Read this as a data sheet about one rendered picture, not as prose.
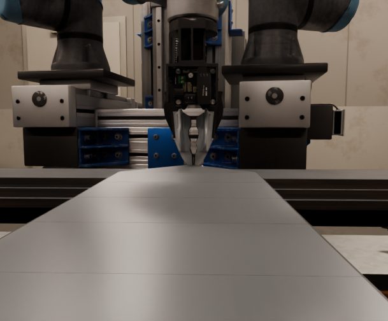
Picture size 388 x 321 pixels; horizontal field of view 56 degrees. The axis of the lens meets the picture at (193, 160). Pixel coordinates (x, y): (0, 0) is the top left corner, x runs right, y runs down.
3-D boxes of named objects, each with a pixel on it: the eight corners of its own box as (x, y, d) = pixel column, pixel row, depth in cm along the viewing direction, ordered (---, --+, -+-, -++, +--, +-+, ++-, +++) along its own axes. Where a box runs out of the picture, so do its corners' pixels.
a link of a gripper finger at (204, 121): (192, 172, 52) (192, 107, 51) (194, 168, 58) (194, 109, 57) (214, 173, 52) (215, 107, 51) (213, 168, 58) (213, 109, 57)
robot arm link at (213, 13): (169, 3, 57) (222, 2, 57) (169, 34, 57) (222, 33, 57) (164, -15, 49) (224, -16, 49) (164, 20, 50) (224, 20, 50)
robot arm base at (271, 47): (241, 76, 98) (242, 37, 97) (300, 74, 95) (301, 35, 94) (238, 67, 83) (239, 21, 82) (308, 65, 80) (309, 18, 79)
